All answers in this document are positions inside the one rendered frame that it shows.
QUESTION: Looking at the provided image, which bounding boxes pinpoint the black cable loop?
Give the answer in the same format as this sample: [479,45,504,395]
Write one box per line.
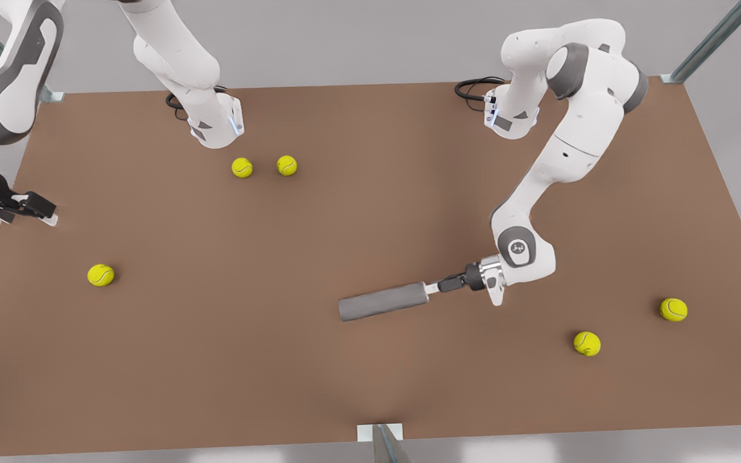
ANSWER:
[454,77,507,112]
[165,85,230,122]

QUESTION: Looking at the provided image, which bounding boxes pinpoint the grey tennis tube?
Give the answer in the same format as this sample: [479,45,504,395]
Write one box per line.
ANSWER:
[338,282,430,323]

